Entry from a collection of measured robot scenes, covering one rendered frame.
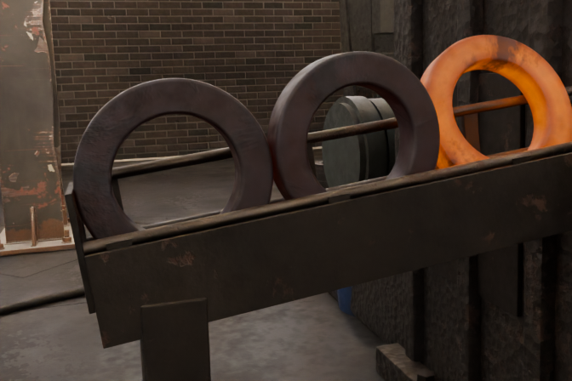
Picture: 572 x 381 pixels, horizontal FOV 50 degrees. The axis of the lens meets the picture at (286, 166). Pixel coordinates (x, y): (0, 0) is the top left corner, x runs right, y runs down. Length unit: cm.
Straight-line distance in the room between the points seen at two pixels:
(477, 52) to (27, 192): 263
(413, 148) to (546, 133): 17
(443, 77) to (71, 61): 608
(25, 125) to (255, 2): 423
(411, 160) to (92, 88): 609
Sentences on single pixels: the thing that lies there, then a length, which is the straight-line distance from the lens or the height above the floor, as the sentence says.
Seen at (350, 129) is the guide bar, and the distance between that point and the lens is 68.
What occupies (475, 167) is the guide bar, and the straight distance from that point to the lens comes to 66.
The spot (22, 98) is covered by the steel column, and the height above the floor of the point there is 71.
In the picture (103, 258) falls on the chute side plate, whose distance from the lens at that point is 56.
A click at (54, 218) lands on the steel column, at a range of 315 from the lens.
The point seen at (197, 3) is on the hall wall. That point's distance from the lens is 678.
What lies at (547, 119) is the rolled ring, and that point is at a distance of 76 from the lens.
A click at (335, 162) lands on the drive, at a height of 46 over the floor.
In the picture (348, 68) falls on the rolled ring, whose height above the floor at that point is 73.
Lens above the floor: 72
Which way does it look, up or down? 7 degrees down
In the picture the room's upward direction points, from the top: 2 degrees counter-clockwise
